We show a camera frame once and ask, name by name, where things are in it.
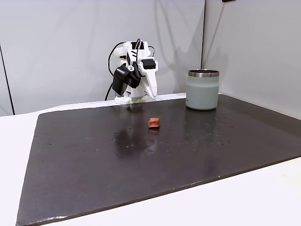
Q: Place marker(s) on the pale green steel cup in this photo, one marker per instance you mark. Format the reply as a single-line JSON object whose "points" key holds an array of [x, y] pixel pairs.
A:
{"points": [[202, 94]]}

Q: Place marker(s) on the black wall fixture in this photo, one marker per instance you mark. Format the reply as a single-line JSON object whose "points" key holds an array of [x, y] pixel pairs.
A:
{"points": [[228, 1]]}

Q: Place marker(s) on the black glossy mat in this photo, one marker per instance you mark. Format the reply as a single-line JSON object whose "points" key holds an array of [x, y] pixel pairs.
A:
{"points": [[94, 164]]}

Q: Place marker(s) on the black oval camera box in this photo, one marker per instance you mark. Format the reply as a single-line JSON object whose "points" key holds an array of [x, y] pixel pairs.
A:
{"points": [[120, 80]]}

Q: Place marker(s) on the red-brown cube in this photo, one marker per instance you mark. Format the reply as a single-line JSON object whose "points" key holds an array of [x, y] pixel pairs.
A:
{"points": [[154, 123]]}

